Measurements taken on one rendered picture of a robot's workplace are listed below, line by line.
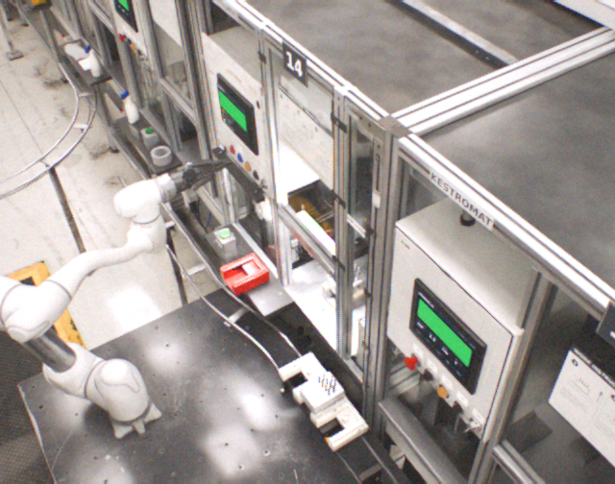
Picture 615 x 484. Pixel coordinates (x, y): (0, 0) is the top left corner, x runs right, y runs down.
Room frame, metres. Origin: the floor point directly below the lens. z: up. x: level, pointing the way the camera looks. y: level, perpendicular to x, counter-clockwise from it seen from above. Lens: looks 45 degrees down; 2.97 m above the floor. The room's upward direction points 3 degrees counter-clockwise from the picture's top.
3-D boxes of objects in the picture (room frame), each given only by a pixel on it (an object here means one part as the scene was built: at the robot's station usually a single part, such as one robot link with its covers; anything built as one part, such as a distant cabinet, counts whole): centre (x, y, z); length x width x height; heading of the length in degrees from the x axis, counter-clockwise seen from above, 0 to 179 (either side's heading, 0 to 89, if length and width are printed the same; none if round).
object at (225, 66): (2.05, 0.13, 1.60); 0.42 x 0.29 x 0.46; 30
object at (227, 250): (1.99, 0.33, 0.97); 0.08 x 0.08 x 0.12; 30
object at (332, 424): (1.30, -0.02, 0.84); 0.36 x 0.14 x 0.10; 30
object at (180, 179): (1.88, 0.43, 1.42); 0.09 x 0.07 x 0.08; 120
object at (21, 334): (1.28, 0.81, 1.44); 0.18 x 0.14 x 0.13; 156
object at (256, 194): (1.98, 0.25, 1.37); 0.36 x 0.04 x 0.04; 30
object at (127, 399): (1.41, 0.72, 0.85); 0.18 x 0.16 x 0.22; 66
